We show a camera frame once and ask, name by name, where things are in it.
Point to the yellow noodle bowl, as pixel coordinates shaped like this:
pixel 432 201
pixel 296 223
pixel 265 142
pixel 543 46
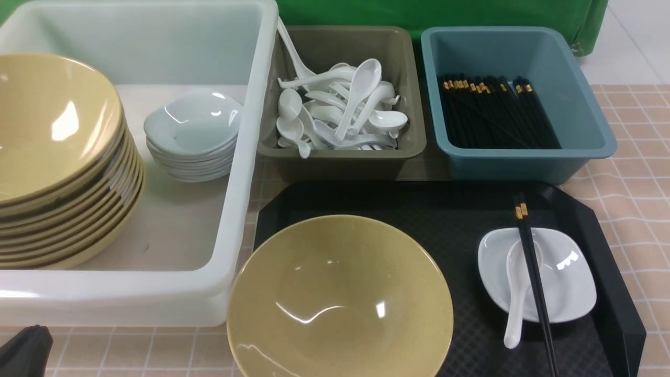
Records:
pixel 340 295

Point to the black chopstick gold band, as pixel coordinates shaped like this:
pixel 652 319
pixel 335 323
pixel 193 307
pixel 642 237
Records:
pixel 536 293
pixel 539 272

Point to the white ceramic soup spoon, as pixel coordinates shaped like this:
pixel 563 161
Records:
pixel 522 304

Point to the white square sauce dish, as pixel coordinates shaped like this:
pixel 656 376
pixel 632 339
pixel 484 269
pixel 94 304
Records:
pixel 568 284

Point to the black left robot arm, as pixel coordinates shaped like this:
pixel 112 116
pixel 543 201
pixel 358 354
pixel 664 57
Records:
pixel 27 353

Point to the pile of white spoons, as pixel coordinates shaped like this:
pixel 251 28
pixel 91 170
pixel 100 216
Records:
pixel 344 108

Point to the black serving tray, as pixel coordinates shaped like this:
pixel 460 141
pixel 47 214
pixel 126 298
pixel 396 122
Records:
pixel 449 218

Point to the olive plastic spoon bin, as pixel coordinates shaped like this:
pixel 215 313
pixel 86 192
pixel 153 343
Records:
pixel 320 47

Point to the stack of white dishes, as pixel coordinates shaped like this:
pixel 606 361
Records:
pixel 193 138

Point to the pile of black chopsticks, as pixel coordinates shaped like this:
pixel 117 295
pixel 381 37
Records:
pixel 490 112

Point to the white plastic tub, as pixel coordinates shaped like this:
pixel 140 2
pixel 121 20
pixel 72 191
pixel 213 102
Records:
pixel 173 263

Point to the blue plastic chopstick bin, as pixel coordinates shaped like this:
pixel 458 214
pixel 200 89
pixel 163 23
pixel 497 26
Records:
pixel 542 56

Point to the stack of yellow bowls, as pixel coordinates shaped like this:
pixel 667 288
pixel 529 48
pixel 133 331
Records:
pixel 71 174

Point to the checkered beige tablecloth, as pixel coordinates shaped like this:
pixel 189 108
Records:
pixel 628 193

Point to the green cloth backdrop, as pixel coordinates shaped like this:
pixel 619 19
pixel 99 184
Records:
pixel 579 22

